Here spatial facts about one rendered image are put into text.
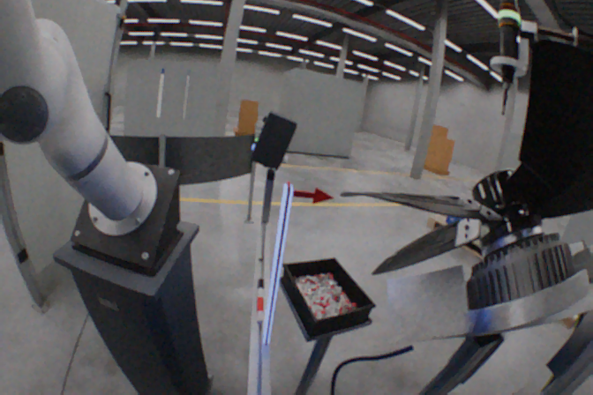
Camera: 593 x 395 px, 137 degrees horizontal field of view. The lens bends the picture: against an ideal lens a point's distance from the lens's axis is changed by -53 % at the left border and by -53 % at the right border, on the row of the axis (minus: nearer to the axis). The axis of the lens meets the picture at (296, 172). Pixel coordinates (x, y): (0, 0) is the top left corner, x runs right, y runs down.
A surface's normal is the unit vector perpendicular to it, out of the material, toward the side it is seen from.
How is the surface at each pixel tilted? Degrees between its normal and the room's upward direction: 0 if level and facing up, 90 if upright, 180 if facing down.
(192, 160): 90
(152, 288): 0
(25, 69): 89
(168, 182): 41
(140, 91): 90
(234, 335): 0
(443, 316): 55
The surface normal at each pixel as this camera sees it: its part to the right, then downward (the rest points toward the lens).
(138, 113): 0.29, 0.30
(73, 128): 0.62, -0.35
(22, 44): 0.87, 0.12
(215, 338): 0.15, -0.95
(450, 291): -0.53, -0.49
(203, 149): 0.67, 0.29
